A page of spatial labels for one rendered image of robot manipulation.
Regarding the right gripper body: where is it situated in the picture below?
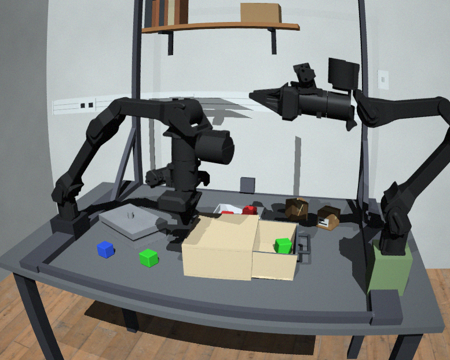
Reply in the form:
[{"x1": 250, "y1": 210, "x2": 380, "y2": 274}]
[{"x1": 157, "y1": 158, "x2": 210, "y2": 212}]

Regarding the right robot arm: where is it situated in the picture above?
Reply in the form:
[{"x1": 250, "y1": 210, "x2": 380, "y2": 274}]
[{"x1": 51, "y1": 97, "x2": 235, "y2": 222}]

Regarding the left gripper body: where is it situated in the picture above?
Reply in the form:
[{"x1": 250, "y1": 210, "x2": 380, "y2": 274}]
[{"x1": 282, "y1": 81, "x2": 327, "y2": 121}]

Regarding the white open tray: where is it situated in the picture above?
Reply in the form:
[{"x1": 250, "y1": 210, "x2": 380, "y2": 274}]
[{"x1": 213, "y1": 204, "x2": 265, "y2": 219}]

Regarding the brown cardboard box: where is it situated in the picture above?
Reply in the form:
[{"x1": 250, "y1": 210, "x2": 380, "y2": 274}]
[{"x1": 316, "y1": 205, "x2": 341, "y2": 231}]

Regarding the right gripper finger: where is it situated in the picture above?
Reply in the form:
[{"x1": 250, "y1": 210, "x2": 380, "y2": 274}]
[
  {"x1": 179, "y1": 199, "x2": 197, "y2": 226},
  {"x1": 192, "y1": 191, "x2": 202, "y2": 215}
]

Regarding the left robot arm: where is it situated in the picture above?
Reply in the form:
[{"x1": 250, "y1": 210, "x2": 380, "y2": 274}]
[{"x1": 293, "y1": 58, "x2": 450, "y2": 256}]

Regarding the blue block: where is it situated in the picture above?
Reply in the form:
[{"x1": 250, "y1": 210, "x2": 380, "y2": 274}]
[{"x1": 97, "y1": 241, "x2": 114, "y2": 258}]

